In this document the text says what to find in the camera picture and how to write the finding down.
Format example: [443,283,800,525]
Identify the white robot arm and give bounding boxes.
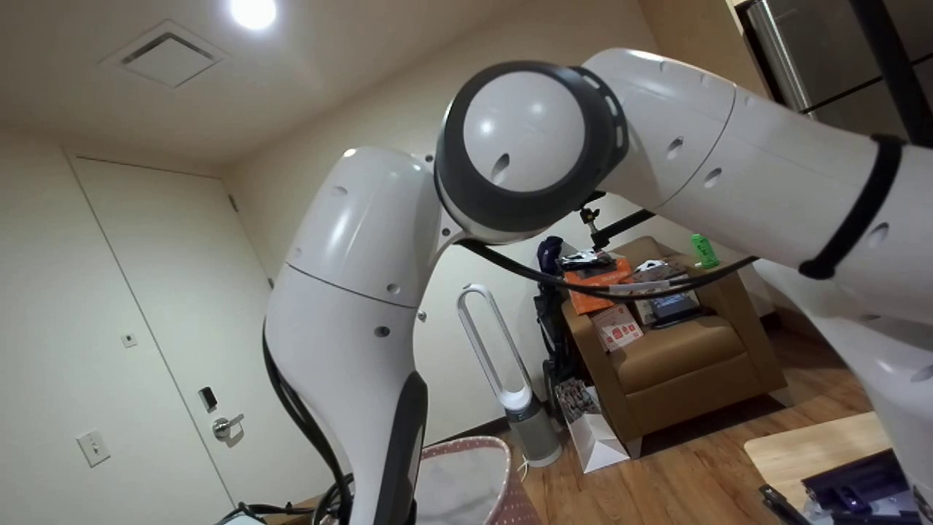
[260,47,933,525]

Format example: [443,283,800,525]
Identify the pink polka dot laundry bin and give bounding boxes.
[416,433,538,525]

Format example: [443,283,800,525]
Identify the orange box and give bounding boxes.
[566,258,631,314]

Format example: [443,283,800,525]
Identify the red white box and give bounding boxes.
[591,305,640,352]

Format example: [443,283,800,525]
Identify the white bladeless tower fan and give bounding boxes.
[456,283,558,465]

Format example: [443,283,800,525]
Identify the blue picture box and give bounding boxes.
[634,290,698,325]

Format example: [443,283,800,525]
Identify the white plastic bag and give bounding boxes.
[553,378,628,473]

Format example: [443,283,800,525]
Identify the brown armchair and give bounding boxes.
[563,274,784,455]

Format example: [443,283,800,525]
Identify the green plastic bottle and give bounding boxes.
[690,232,719,267]

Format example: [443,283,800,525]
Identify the white door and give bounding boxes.
[73,156,332,505]

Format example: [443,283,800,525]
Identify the ceiling light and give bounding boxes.
[225,0,280,34]

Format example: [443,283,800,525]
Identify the ceiling air vent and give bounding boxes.
[105,23,220,86]

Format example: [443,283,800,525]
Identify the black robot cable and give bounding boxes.
[461,235,761,302]

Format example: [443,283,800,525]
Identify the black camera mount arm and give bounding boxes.
[580,206,653,250]

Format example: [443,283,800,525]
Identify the wall power outlet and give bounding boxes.
[76,432,109,465]

